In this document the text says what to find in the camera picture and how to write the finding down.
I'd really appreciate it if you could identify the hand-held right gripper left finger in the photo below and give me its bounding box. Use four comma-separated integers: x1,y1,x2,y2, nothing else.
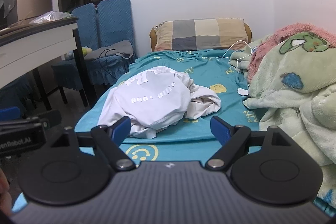
50,116,136,171

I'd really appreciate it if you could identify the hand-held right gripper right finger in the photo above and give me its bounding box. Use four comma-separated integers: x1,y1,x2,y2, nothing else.
205,116,292,171

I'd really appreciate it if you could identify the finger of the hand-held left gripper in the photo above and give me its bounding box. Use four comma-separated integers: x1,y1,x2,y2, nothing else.
25,109,63,130
0,106,21,120

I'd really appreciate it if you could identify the white t-shirt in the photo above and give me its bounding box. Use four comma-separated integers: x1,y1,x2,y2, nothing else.
98,66,222,139

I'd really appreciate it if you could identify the blue covered chair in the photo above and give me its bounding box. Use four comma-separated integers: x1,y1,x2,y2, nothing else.
51,3,100,105
85,0,137,86
0,74,34,119

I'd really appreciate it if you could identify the white table with dark legs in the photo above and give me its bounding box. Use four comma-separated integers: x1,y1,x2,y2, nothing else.
0,16,91,109

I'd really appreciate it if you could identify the teal printed bed sheet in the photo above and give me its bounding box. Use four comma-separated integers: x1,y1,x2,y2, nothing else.
74,49,265,161

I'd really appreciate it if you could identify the grey garment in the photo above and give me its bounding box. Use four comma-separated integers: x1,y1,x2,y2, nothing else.
84,40,134,61

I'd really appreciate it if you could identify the green plush blanket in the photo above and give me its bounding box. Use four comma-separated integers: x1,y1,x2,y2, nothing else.
229,31,336,203

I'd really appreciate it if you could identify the brown cushion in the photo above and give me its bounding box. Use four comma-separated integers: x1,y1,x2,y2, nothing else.
150,22,254,52

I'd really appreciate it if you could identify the checkered pillow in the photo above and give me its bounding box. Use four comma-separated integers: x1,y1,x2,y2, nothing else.
153,18,249,52

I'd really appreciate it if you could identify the clear plastic bag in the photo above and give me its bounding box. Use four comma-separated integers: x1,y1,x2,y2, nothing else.
29,11,72,24

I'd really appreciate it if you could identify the pink plush blanket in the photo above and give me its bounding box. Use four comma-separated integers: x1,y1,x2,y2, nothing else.
247,23,336,83

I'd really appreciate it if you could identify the black cable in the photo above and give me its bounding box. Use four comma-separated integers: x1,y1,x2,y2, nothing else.
98,48,124,81

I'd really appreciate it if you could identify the white cable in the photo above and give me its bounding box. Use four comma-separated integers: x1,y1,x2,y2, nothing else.
217,40,254,73

